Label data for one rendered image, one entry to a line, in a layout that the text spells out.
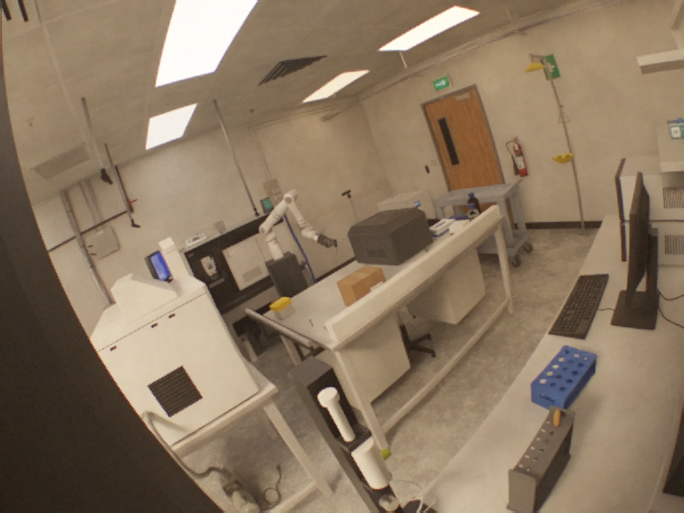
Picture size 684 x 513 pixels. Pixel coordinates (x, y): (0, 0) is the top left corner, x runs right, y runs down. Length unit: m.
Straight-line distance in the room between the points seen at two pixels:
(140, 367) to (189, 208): 3.53
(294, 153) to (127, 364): 4.49
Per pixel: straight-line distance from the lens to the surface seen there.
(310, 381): 0.46
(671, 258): 1.71
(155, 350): 1.36
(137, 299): 1.35
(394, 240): 2.24
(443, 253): 2.10
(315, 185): 5.42
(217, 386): 1.45
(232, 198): 4.85
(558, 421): 0.78
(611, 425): 1.01
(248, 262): 3.68
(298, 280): 2.86
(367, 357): 2.16
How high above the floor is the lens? 1.68
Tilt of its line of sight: 15 degrees down
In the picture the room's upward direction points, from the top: 20 degrees counter-clockwise
